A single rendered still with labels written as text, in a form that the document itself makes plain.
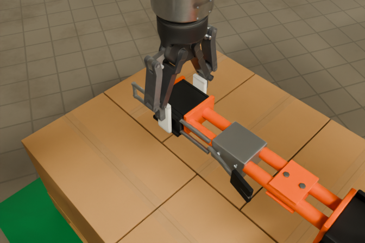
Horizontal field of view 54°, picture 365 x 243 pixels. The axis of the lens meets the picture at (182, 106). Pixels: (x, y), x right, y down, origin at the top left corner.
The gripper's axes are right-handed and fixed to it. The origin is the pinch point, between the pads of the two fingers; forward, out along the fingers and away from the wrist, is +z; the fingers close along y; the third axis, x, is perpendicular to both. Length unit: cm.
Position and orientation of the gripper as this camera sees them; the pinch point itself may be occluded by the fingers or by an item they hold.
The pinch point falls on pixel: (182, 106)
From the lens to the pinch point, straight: 66.2
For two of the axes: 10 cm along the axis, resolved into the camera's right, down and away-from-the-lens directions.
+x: -7.0, -5.2, 4.9
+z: 0.0, 6.9, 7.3
